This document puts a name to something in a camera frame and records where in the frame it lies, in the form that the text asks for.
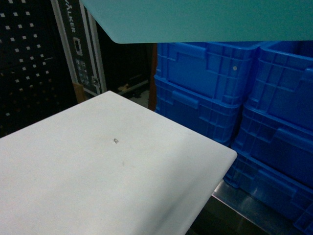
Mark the teal plastic tray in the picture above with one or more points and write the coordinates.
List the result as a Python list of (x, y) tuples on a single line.
[(162, 21)]

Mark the lower blue crate left stack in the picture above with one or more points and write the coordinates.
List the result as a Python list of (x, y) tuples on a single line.
[(216, 120)]

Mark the blue crate stack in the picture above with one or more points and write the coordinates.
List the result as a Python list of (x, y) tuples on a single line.
[(281, 145), (286, 196), (216, 120), (283, 85), (217, 70)]

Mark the upper blue crate left stack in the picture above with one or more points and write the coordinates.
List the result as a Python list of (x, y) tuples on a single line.
[(217, 70)]

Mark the middle blue crate right stack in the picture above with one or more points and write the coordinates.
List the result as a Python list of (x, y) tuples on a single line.
[(281, 145)]

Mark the upper blue crate right stack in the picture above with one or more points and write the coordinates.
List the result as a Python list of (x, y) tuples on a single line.
[(283, 85)]

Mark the bottom blue crate right stack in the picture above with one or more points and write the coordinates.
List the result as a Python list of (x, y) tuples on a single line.
[(286, 196)]

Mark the white table board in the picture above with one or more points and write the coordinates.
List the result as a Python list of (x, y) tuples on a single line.
[(107, 166)]

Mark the wooden board corner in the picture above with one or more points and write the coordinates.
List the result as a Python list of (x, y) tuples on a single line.
[(79, 92)]

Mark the black flight case aluminium edges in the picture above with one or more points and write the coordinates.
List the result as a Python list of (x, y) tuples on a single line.
[(80, 42)]

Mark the black perforated metal panel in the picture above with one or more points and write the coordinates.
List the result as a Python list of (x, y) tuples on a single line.
[(35, 81)]

